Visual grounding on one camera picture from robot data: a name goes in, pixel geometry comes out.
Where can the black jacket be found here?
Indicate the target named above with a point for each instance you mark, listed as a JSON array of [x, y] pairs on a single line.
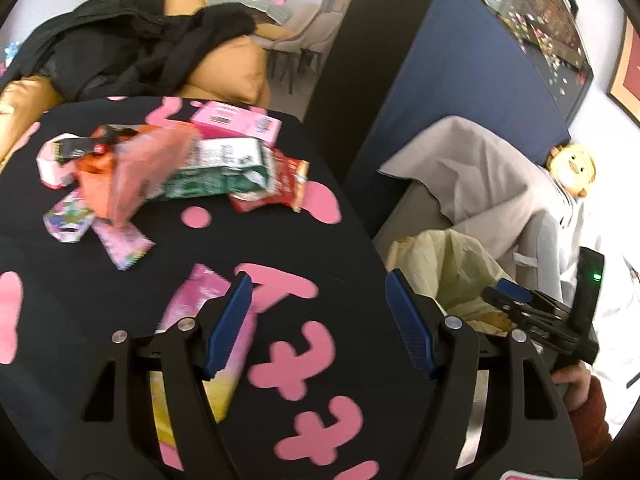
[[125, 47]]

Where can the orange plastic bag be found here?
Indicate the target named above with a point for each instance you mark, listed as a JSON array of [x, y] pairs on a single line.
[[128, 163]]

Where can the pink hexagonal small box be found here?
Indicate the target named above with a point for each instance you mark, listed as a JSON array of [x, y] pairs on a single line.
[[53, 174]]

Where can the blue cloth covered cabinet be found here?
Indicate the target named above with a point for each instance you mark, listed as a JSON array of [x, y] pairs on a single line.
[[462, 62]]

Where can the small pink wrapper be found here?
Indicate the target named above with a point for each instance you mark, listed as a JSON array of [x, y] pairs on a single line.
[[125, 245]]

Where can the green white milk carton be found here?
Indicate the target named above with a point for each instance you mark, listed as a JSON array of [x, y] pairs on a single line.
[[219, 167]]

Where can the black wrapper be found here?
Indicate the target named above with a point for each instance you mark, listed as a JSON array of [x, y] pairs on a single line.
[[85, 145]]

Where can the red sleeve right forearm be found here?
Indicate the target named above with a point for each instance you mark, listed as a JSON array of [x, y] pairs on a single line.
[[590, 427]]

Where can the pink yellow snack bag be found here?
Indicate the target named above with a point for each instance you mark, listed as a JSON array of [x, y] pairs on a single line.
[[185, 311]]

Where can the Kleenex Toy Story tissue pack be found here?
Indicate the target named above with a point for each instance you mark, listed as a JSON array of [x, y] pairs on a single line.
[[69, 219]]

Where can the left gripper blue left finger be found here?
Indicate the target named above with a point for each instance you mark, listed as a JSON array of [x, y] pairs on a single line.
[[223, 321]]

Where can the yellow duck plush toy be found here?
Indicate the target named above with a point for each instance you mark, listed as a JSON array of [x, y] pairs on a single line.
[[573, 168]]

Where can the right hand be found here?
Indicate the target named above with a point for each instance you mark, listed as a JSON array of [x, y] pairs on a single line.
[[577, 379]]

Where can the framed red picture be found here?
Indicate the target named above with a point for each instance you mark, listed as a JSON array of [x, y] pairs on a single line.
[[625, 83]]

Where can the yellowish trash bag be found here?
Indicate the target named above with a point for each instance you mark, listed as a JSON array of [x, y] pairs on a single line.
[[453, 269]]

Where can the beige grey cloth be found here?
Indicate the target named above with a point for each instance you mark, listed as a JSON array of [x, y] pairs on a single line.
[[461, 173]]

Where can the yellow-orange sofa armchair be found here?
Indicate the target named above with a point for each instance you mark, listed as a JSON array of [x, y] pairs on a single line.
[[234, 73]]

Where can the dining table with cover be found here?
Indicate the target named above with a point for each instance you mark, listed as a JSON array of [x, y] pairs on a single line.
[[264, 11]]

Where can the red snack wrapper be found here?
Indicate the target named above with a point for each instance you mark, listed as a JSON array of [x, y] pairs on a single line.
[[286, 185]]

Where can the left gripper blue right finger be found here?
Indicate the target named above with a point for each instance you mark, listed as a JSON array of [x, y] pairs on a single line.
[[416, 335]]

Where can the beige dining chair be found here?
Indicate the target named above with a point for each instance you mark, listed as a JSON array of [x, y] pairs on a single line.
[[312, 32]]

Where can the black tablecloth with pink shapes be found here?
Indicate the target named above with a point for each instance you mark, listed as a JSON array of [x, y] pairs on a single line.
[[367, 405]]

